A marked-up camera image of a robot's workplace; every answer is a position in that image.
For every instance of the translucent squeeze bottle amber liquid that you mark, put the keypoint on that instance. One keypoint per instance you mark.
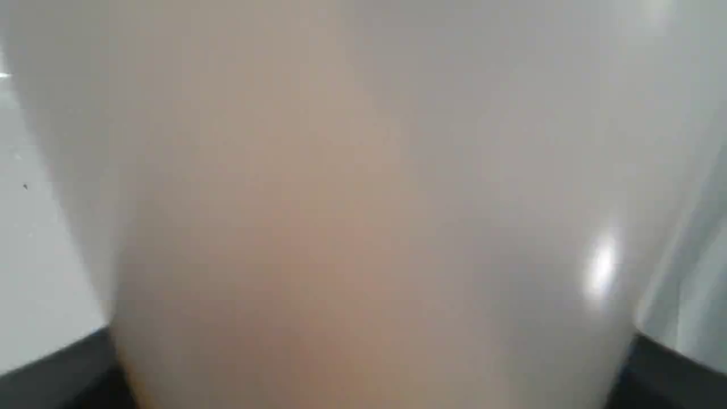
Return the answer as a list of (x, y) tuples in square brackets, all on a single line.
[(370, 204)]

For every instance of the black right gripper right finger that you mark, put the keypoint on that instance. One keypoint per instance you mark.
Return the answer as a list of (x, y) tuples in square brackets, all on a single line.
[(654, 376)]

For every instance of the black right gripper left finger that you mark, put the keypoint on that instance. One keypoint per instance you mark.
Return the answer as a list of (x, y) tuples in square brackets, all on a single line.
[(85, 374)]

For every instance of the grey backdrop cloth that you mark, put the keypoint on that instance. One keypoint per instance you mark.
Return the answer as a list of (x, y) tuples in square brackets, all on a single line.
[(684, 305)]

